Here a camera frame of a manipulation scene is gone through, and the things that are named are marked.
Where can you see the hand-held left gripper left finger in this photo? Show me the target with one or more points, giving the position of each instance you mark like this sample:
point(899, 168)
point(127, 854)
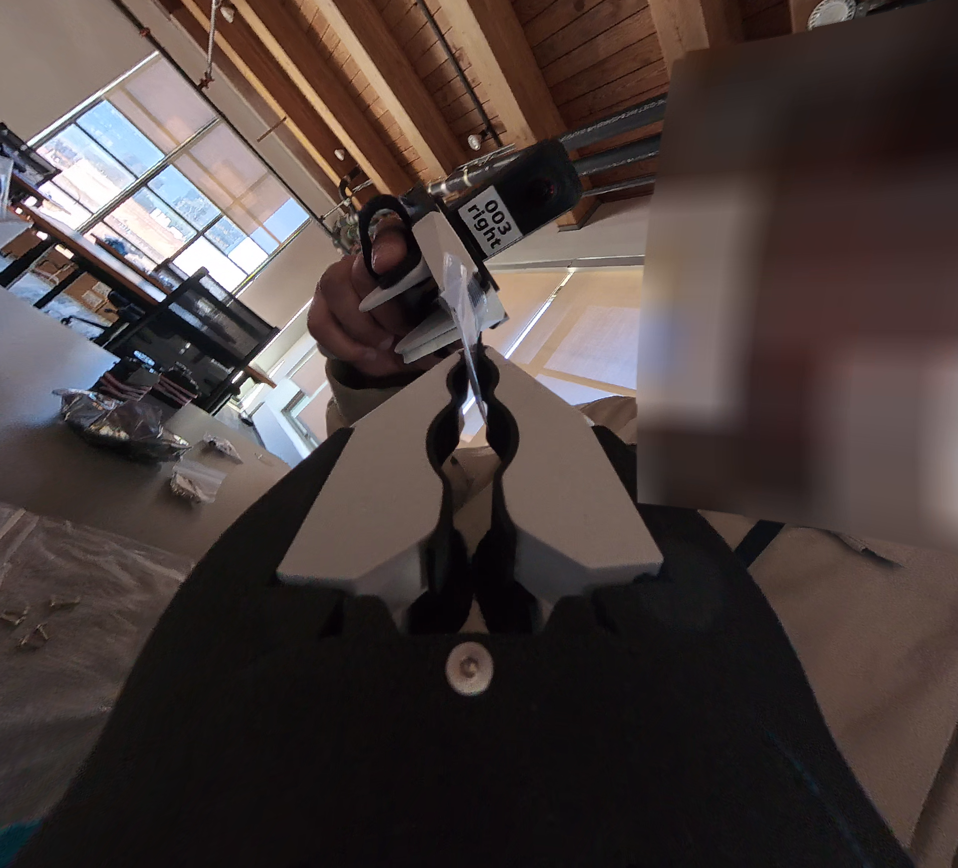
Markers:
point(359, 508)

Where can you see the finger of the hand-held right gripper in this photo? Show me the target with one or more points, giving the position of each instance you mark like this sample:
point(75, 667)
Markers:
point(438, 243)
point(490, 303)

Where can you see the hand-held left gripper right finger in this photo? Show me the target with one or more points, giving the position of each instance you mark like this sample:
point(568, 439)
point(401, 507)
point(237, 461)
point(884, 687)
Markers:
point(576, 508)

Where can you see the small clear zip bag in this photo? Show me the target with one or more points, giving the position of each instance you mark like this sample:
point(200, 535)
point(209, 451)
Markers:
point(477, 381)

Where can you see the silver foil bag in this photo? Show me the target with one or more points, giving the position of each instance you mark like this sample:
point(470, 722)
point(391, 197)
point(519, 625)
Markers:
point(120, 426)

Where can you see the person's right hand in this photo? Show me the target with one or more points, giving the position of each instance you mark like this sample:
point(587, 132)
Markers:
point(337, 329)

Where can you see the small clear bag of screws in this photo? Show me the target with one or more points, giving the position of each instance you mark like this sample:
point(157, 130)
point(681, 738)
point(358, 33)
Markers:
point(196, 485)
point(222, 449)

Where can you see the large clear plastic bag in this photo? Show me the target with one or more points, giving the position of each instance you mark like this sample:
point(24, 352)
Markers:
point(90, 561)

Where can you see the large grid window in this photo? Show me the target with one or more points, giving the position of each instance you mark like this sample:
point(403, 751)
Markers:
point(150, 194)

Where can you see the person's beige jacket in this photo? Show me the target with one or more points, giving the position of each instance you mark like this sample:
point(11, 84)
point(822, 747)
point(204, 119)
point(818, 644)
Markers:
point(861, 621)

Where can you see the small silver screw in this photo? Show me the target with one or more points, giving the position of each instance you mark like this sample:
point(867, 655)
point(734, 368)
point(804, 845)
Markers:
point(66, 602)
point(34, 640)
point(15, 616)

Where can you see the white round ceiling lamp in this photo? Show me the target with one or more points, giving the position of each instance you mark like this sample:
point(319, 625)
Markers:
point(832, 11)

